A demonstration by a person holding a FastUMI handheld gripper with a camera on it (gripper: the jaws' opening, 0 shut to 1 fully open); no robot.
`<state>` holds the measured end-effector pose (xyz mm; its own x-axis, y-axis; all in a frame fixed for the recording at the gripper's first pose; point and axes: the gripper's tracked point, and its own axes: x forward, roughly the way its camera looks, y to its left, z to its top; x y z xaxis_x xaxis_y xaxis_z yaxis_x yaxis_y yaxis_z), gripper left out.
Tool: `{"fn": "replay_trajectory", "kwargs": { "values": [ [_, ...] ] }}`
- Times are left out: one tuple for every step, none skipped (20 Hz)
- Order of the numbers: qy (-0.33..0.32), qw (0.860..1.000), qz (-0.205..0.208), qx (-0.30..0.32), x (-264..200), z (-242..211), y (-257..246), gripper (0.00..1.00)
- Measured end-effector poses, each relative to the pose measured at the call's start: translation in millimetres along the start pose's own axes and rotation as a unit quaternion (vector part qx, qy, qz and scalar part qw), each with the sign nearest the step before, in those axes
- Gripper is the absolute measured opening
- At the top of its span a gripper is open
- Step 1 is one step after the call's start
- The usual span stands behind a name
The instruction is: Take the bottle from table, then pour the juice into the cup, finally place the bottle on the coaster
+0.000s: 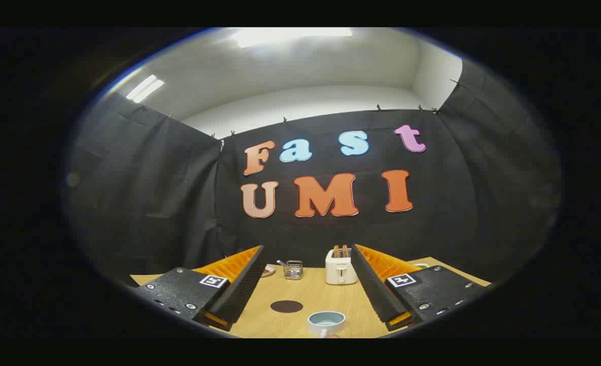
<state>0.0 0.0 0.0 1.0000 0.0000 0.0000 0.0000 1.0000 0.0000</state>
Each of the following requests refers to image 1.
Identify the white toaster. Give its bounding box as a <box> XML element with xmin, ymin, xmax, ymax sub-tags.
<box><xmin>325</xmin><ymin>249</ymin><xmax>358</xmax><ymax>286</ymax></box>

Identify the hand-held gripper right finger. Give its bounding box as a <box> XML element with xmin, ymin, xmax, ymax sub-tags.
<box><xmin>350</xmin><ymin>244</ymin><xmax>487</xmax><ymax>332</ymax></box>

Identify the double strip ceiling light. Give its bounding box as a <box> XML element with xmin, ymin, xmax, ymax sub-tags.
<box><xmin>126</xmin><ymin>74</ymin><xmax>165</xmax><ymax>104</ymax></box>

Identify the wooden table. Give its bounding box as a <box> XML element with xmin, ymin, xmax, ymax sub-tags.
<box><xmin>130</xmin><ymin>257</ymin><xmax>492</xmax><ymax>339</ymax></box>

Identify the black backdrop cloth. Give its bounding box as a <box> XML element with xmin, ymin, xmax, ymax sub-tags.
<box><xmin>64</xmin><ymin>60</ymin><xmax>563</xmax><ymax>285</ymax></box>

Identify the white cup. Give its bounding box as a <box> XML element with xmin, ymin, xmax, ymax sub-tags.
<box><xmin>308</xmin><ymin>311</ymin><xmax>346</xmax><ymax>339</ymax></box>

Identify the dark brown round coaster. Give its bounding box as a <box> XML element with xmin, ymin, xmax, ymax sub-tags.
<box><xmin>271</xmin><ymin>300</ymin><xmax>304</xmax><ymax>314</ymax></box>

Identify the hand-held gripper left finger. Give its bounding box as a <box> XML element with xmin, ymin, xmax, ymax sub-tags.
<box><xmin>128</xmin><ymin>245</ymin><xmax>269</xmax><ymax>333</ymax></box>

